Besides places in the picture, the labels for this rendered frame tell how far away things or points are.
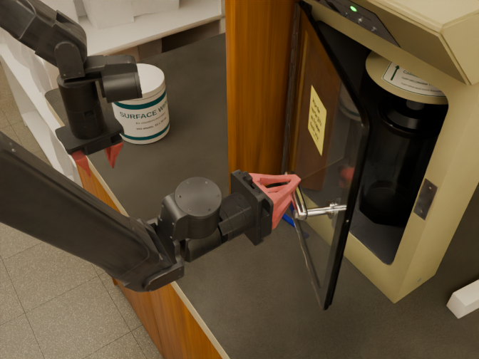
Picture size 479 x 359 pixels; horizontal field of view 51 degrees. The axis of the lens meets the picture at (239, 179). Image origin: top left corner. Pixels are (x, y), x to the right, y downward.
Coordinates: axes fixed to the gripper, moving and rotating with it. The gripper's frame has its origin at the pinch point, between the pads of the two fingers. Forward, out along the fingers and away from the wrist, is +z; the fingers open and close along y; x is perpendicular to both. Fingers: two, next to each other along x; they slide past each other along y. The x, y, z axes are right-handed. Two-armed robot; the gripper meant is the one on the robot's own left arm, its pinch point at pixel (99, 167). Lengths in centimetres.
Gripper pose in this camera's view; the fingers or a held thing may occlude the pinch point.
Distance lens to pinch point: 95.6
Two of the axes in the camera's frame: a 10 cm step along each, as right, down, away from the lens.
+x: -5.7, -5.8, 5.9
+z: 0.0, 7.1, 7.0
